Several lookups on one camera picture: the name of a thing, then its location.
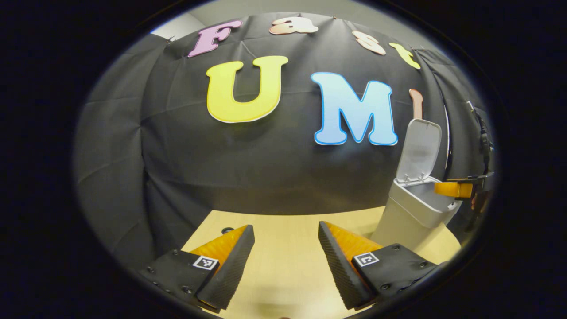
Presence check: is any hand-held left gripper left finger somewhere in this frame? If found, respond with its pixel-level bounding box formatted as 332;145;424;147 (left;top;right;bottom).
140;224;256;311

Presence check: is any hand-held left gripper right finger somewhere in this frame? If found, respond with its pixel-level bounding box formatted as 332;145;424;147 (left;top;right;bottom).
318;221;444;310

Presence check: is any white desktop garbage bin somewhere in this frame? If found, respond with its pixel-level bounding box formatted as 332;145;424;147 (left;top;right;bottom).
371;118;464;253

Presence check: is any light wooden desktop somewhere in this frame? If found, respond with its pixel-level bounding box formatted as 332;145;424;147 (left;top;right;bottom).
182;206;462;319

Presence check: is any black backdrop cloth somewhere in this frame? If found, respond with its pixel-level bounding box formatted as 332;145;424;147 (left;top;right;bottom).
73;12;497;266

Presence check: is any black cable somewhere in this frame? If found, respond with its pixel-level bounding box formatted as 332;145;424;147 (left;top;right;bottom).
466;101;494;178

